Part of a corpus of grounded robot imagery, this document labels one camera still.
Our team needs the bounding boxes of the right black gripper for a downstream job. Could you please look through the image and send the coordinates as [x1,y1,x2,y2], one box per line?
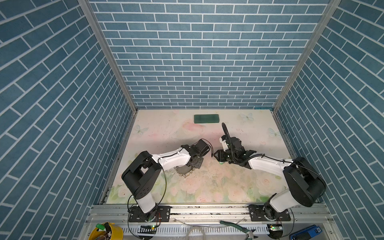
[211,148,237,162]

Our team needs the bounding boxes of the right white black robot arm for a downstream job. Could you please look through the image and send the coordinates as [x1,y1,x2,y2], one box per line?
[214,135,327,221]

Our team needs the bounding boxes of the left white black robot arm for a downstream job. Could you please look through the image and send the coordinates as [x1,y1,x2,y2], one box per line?
[121,139,213,222]

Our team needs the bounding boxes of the dark green sponge block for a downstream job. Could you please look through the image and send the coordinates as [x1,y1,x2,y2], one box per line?
[194,114,220,124]

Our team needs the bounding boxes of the clear plastic tube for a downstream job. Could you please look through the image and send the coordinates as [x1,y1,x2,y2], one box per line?
[185,226,207,240]

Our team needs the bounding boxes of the blue black device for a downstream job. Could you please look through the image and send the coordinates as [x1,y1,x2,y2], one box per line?
[290,225,323,240]

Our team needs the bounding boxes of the yellow tape roll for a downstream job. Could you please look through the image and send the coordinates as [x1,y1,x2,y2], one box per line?
[89,222,124,240]

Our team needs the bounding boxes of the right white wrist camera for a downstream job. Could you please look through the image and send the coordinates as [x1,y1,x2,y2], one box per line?
[219,135,229,151]

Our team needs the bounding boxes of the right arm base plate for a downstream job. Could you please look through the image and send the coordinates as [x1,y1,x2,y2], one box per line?
[248,205,291,222]

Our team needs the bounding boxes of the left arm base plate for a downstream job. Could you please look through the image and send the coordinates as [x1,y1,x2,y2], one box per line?
[128,206,171,223]

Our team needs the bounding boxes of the aluminium rail frame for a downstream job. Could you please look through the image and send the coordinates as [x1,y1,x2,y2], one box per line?
[79,204,342,240]

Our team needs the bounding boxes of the green handled pliers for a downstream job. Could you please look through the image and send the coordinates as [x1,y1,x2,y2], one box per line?
[220,221,255,240]

